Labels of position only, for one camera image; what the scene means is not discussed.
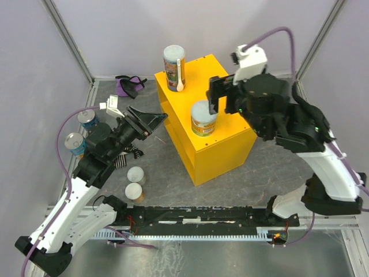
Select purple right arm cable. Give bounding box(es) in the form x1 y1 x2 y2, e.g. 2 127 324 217
244 26 369 248

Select clear jar orange contents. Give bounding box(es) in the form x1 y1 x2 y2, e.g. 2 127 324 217
125 182 144 203

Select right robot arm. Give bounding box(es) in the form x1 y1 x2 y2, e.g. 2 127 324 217
206 73 366 219

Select black white striped cloth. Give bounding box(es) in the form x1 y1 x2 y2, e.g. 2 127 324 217
114 144 144 170

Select clear jar upper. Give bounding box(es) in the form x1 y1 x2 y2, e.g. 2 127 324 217
127 166 146 185

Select purple black pouch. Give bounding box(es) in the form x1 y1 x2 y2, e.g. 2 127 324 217
115 75 148 99

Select yellow cabinet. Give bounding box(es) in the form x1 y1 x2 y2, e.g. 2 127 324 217
155 54 256 186

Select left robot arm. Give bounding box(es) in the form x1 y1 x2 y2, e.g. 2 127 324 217
15 106 168 276

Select blue yellow tin can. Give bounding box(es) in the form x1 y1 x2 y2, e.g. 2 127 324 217
64 132 86 159

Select wide yellow label can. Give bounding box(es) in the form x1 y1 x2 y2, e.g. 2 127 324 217
191 100 217 137

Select blue tin can upper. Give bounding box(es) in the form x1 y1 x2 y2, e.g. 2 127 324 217
77 109 100 133

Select tall porridge can with spoon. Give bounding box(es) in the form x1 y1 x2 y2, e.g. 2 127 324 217
163 44 186 92

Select white slotted cable duct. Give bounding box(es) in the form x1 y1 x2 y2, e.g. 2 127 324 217
92 226 286 241

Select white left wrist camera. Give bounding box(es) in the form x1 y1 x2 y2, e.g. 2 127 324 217
99 95 125 118

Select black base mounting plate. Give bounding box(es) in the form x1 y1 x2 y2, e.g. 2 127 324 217
112 206 300 236

